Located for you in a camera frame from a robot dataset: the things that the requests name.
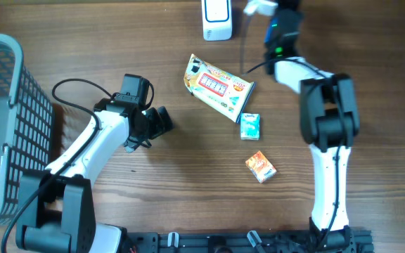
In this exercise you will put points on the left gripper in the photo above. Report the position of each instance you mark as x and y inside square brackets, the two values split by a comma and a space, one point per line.
[158, 126]

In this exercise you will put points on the white wet wipes pack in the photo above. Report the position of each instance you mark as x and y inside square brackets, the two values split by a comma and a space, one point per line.
[222, 91]

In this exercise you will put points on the teal tissue pack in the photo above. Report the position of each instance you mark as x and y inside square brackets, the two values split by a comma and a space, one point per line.
[250, 126]

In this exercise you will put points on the orange tissue pack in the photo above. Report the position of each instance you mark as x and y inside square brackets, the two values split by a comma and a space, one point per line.
[261, 167]

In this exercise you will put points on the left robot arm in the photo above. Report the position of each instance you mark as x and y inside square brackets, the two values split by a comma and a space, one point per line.
[57, 208]

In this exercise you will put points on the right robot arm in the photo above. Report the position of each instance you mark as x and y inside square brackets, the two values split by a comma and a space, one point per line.
[329, 121]

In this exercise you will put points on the white barcode scanner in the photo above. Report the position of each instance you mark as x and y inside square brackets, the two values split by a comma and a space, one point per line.
[217, 20]

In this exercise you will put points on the grey plastic shopping basket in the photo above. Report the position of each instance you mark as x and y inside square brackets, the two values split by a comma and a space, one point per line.
[26, 122]

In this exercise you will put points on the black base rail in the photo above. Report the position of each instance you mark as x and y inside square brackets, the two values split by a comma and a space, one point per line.
[223, 242]

